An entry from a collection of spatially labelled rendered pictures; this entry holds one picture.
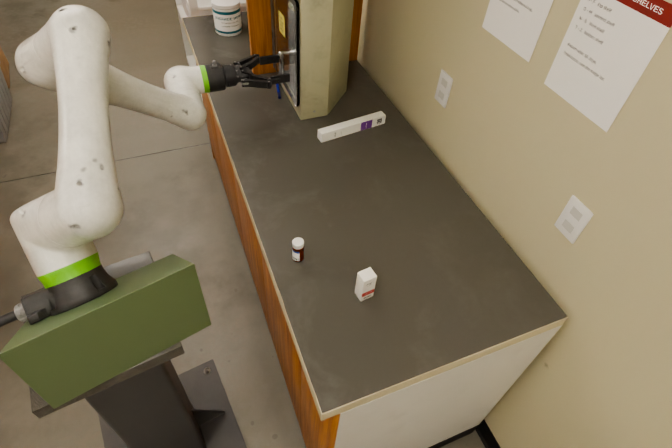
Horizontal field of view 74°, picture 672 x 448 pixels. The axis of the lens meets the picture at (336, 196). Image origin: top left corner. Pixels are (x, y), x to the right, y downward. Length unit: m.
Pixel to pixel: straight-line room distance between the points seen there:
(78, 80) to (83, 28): 0.12
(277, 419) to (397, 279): 1.01
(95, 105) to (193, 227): 1.66
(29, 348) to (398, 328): 0.79
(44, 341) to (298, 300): 0.56
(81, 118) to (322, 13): 0.84
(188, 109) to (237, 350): 1.17
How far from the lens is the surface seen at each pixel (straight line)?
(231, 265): 2.46
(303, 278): 1.25
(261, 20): 1.94
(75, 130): 1.07
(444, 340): 1.21
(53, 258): 1.15
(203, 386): 2.16
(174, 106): 1.47
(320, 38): 1.62
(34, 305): 1.20
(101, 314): 1.01
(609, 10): 1.15
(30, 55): 1.29
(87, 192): 1.01
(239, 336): 2.24
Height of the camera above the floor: 1.98
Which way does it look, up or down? 45 degrees down
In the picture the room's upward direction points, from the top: 5 degrees clockwise
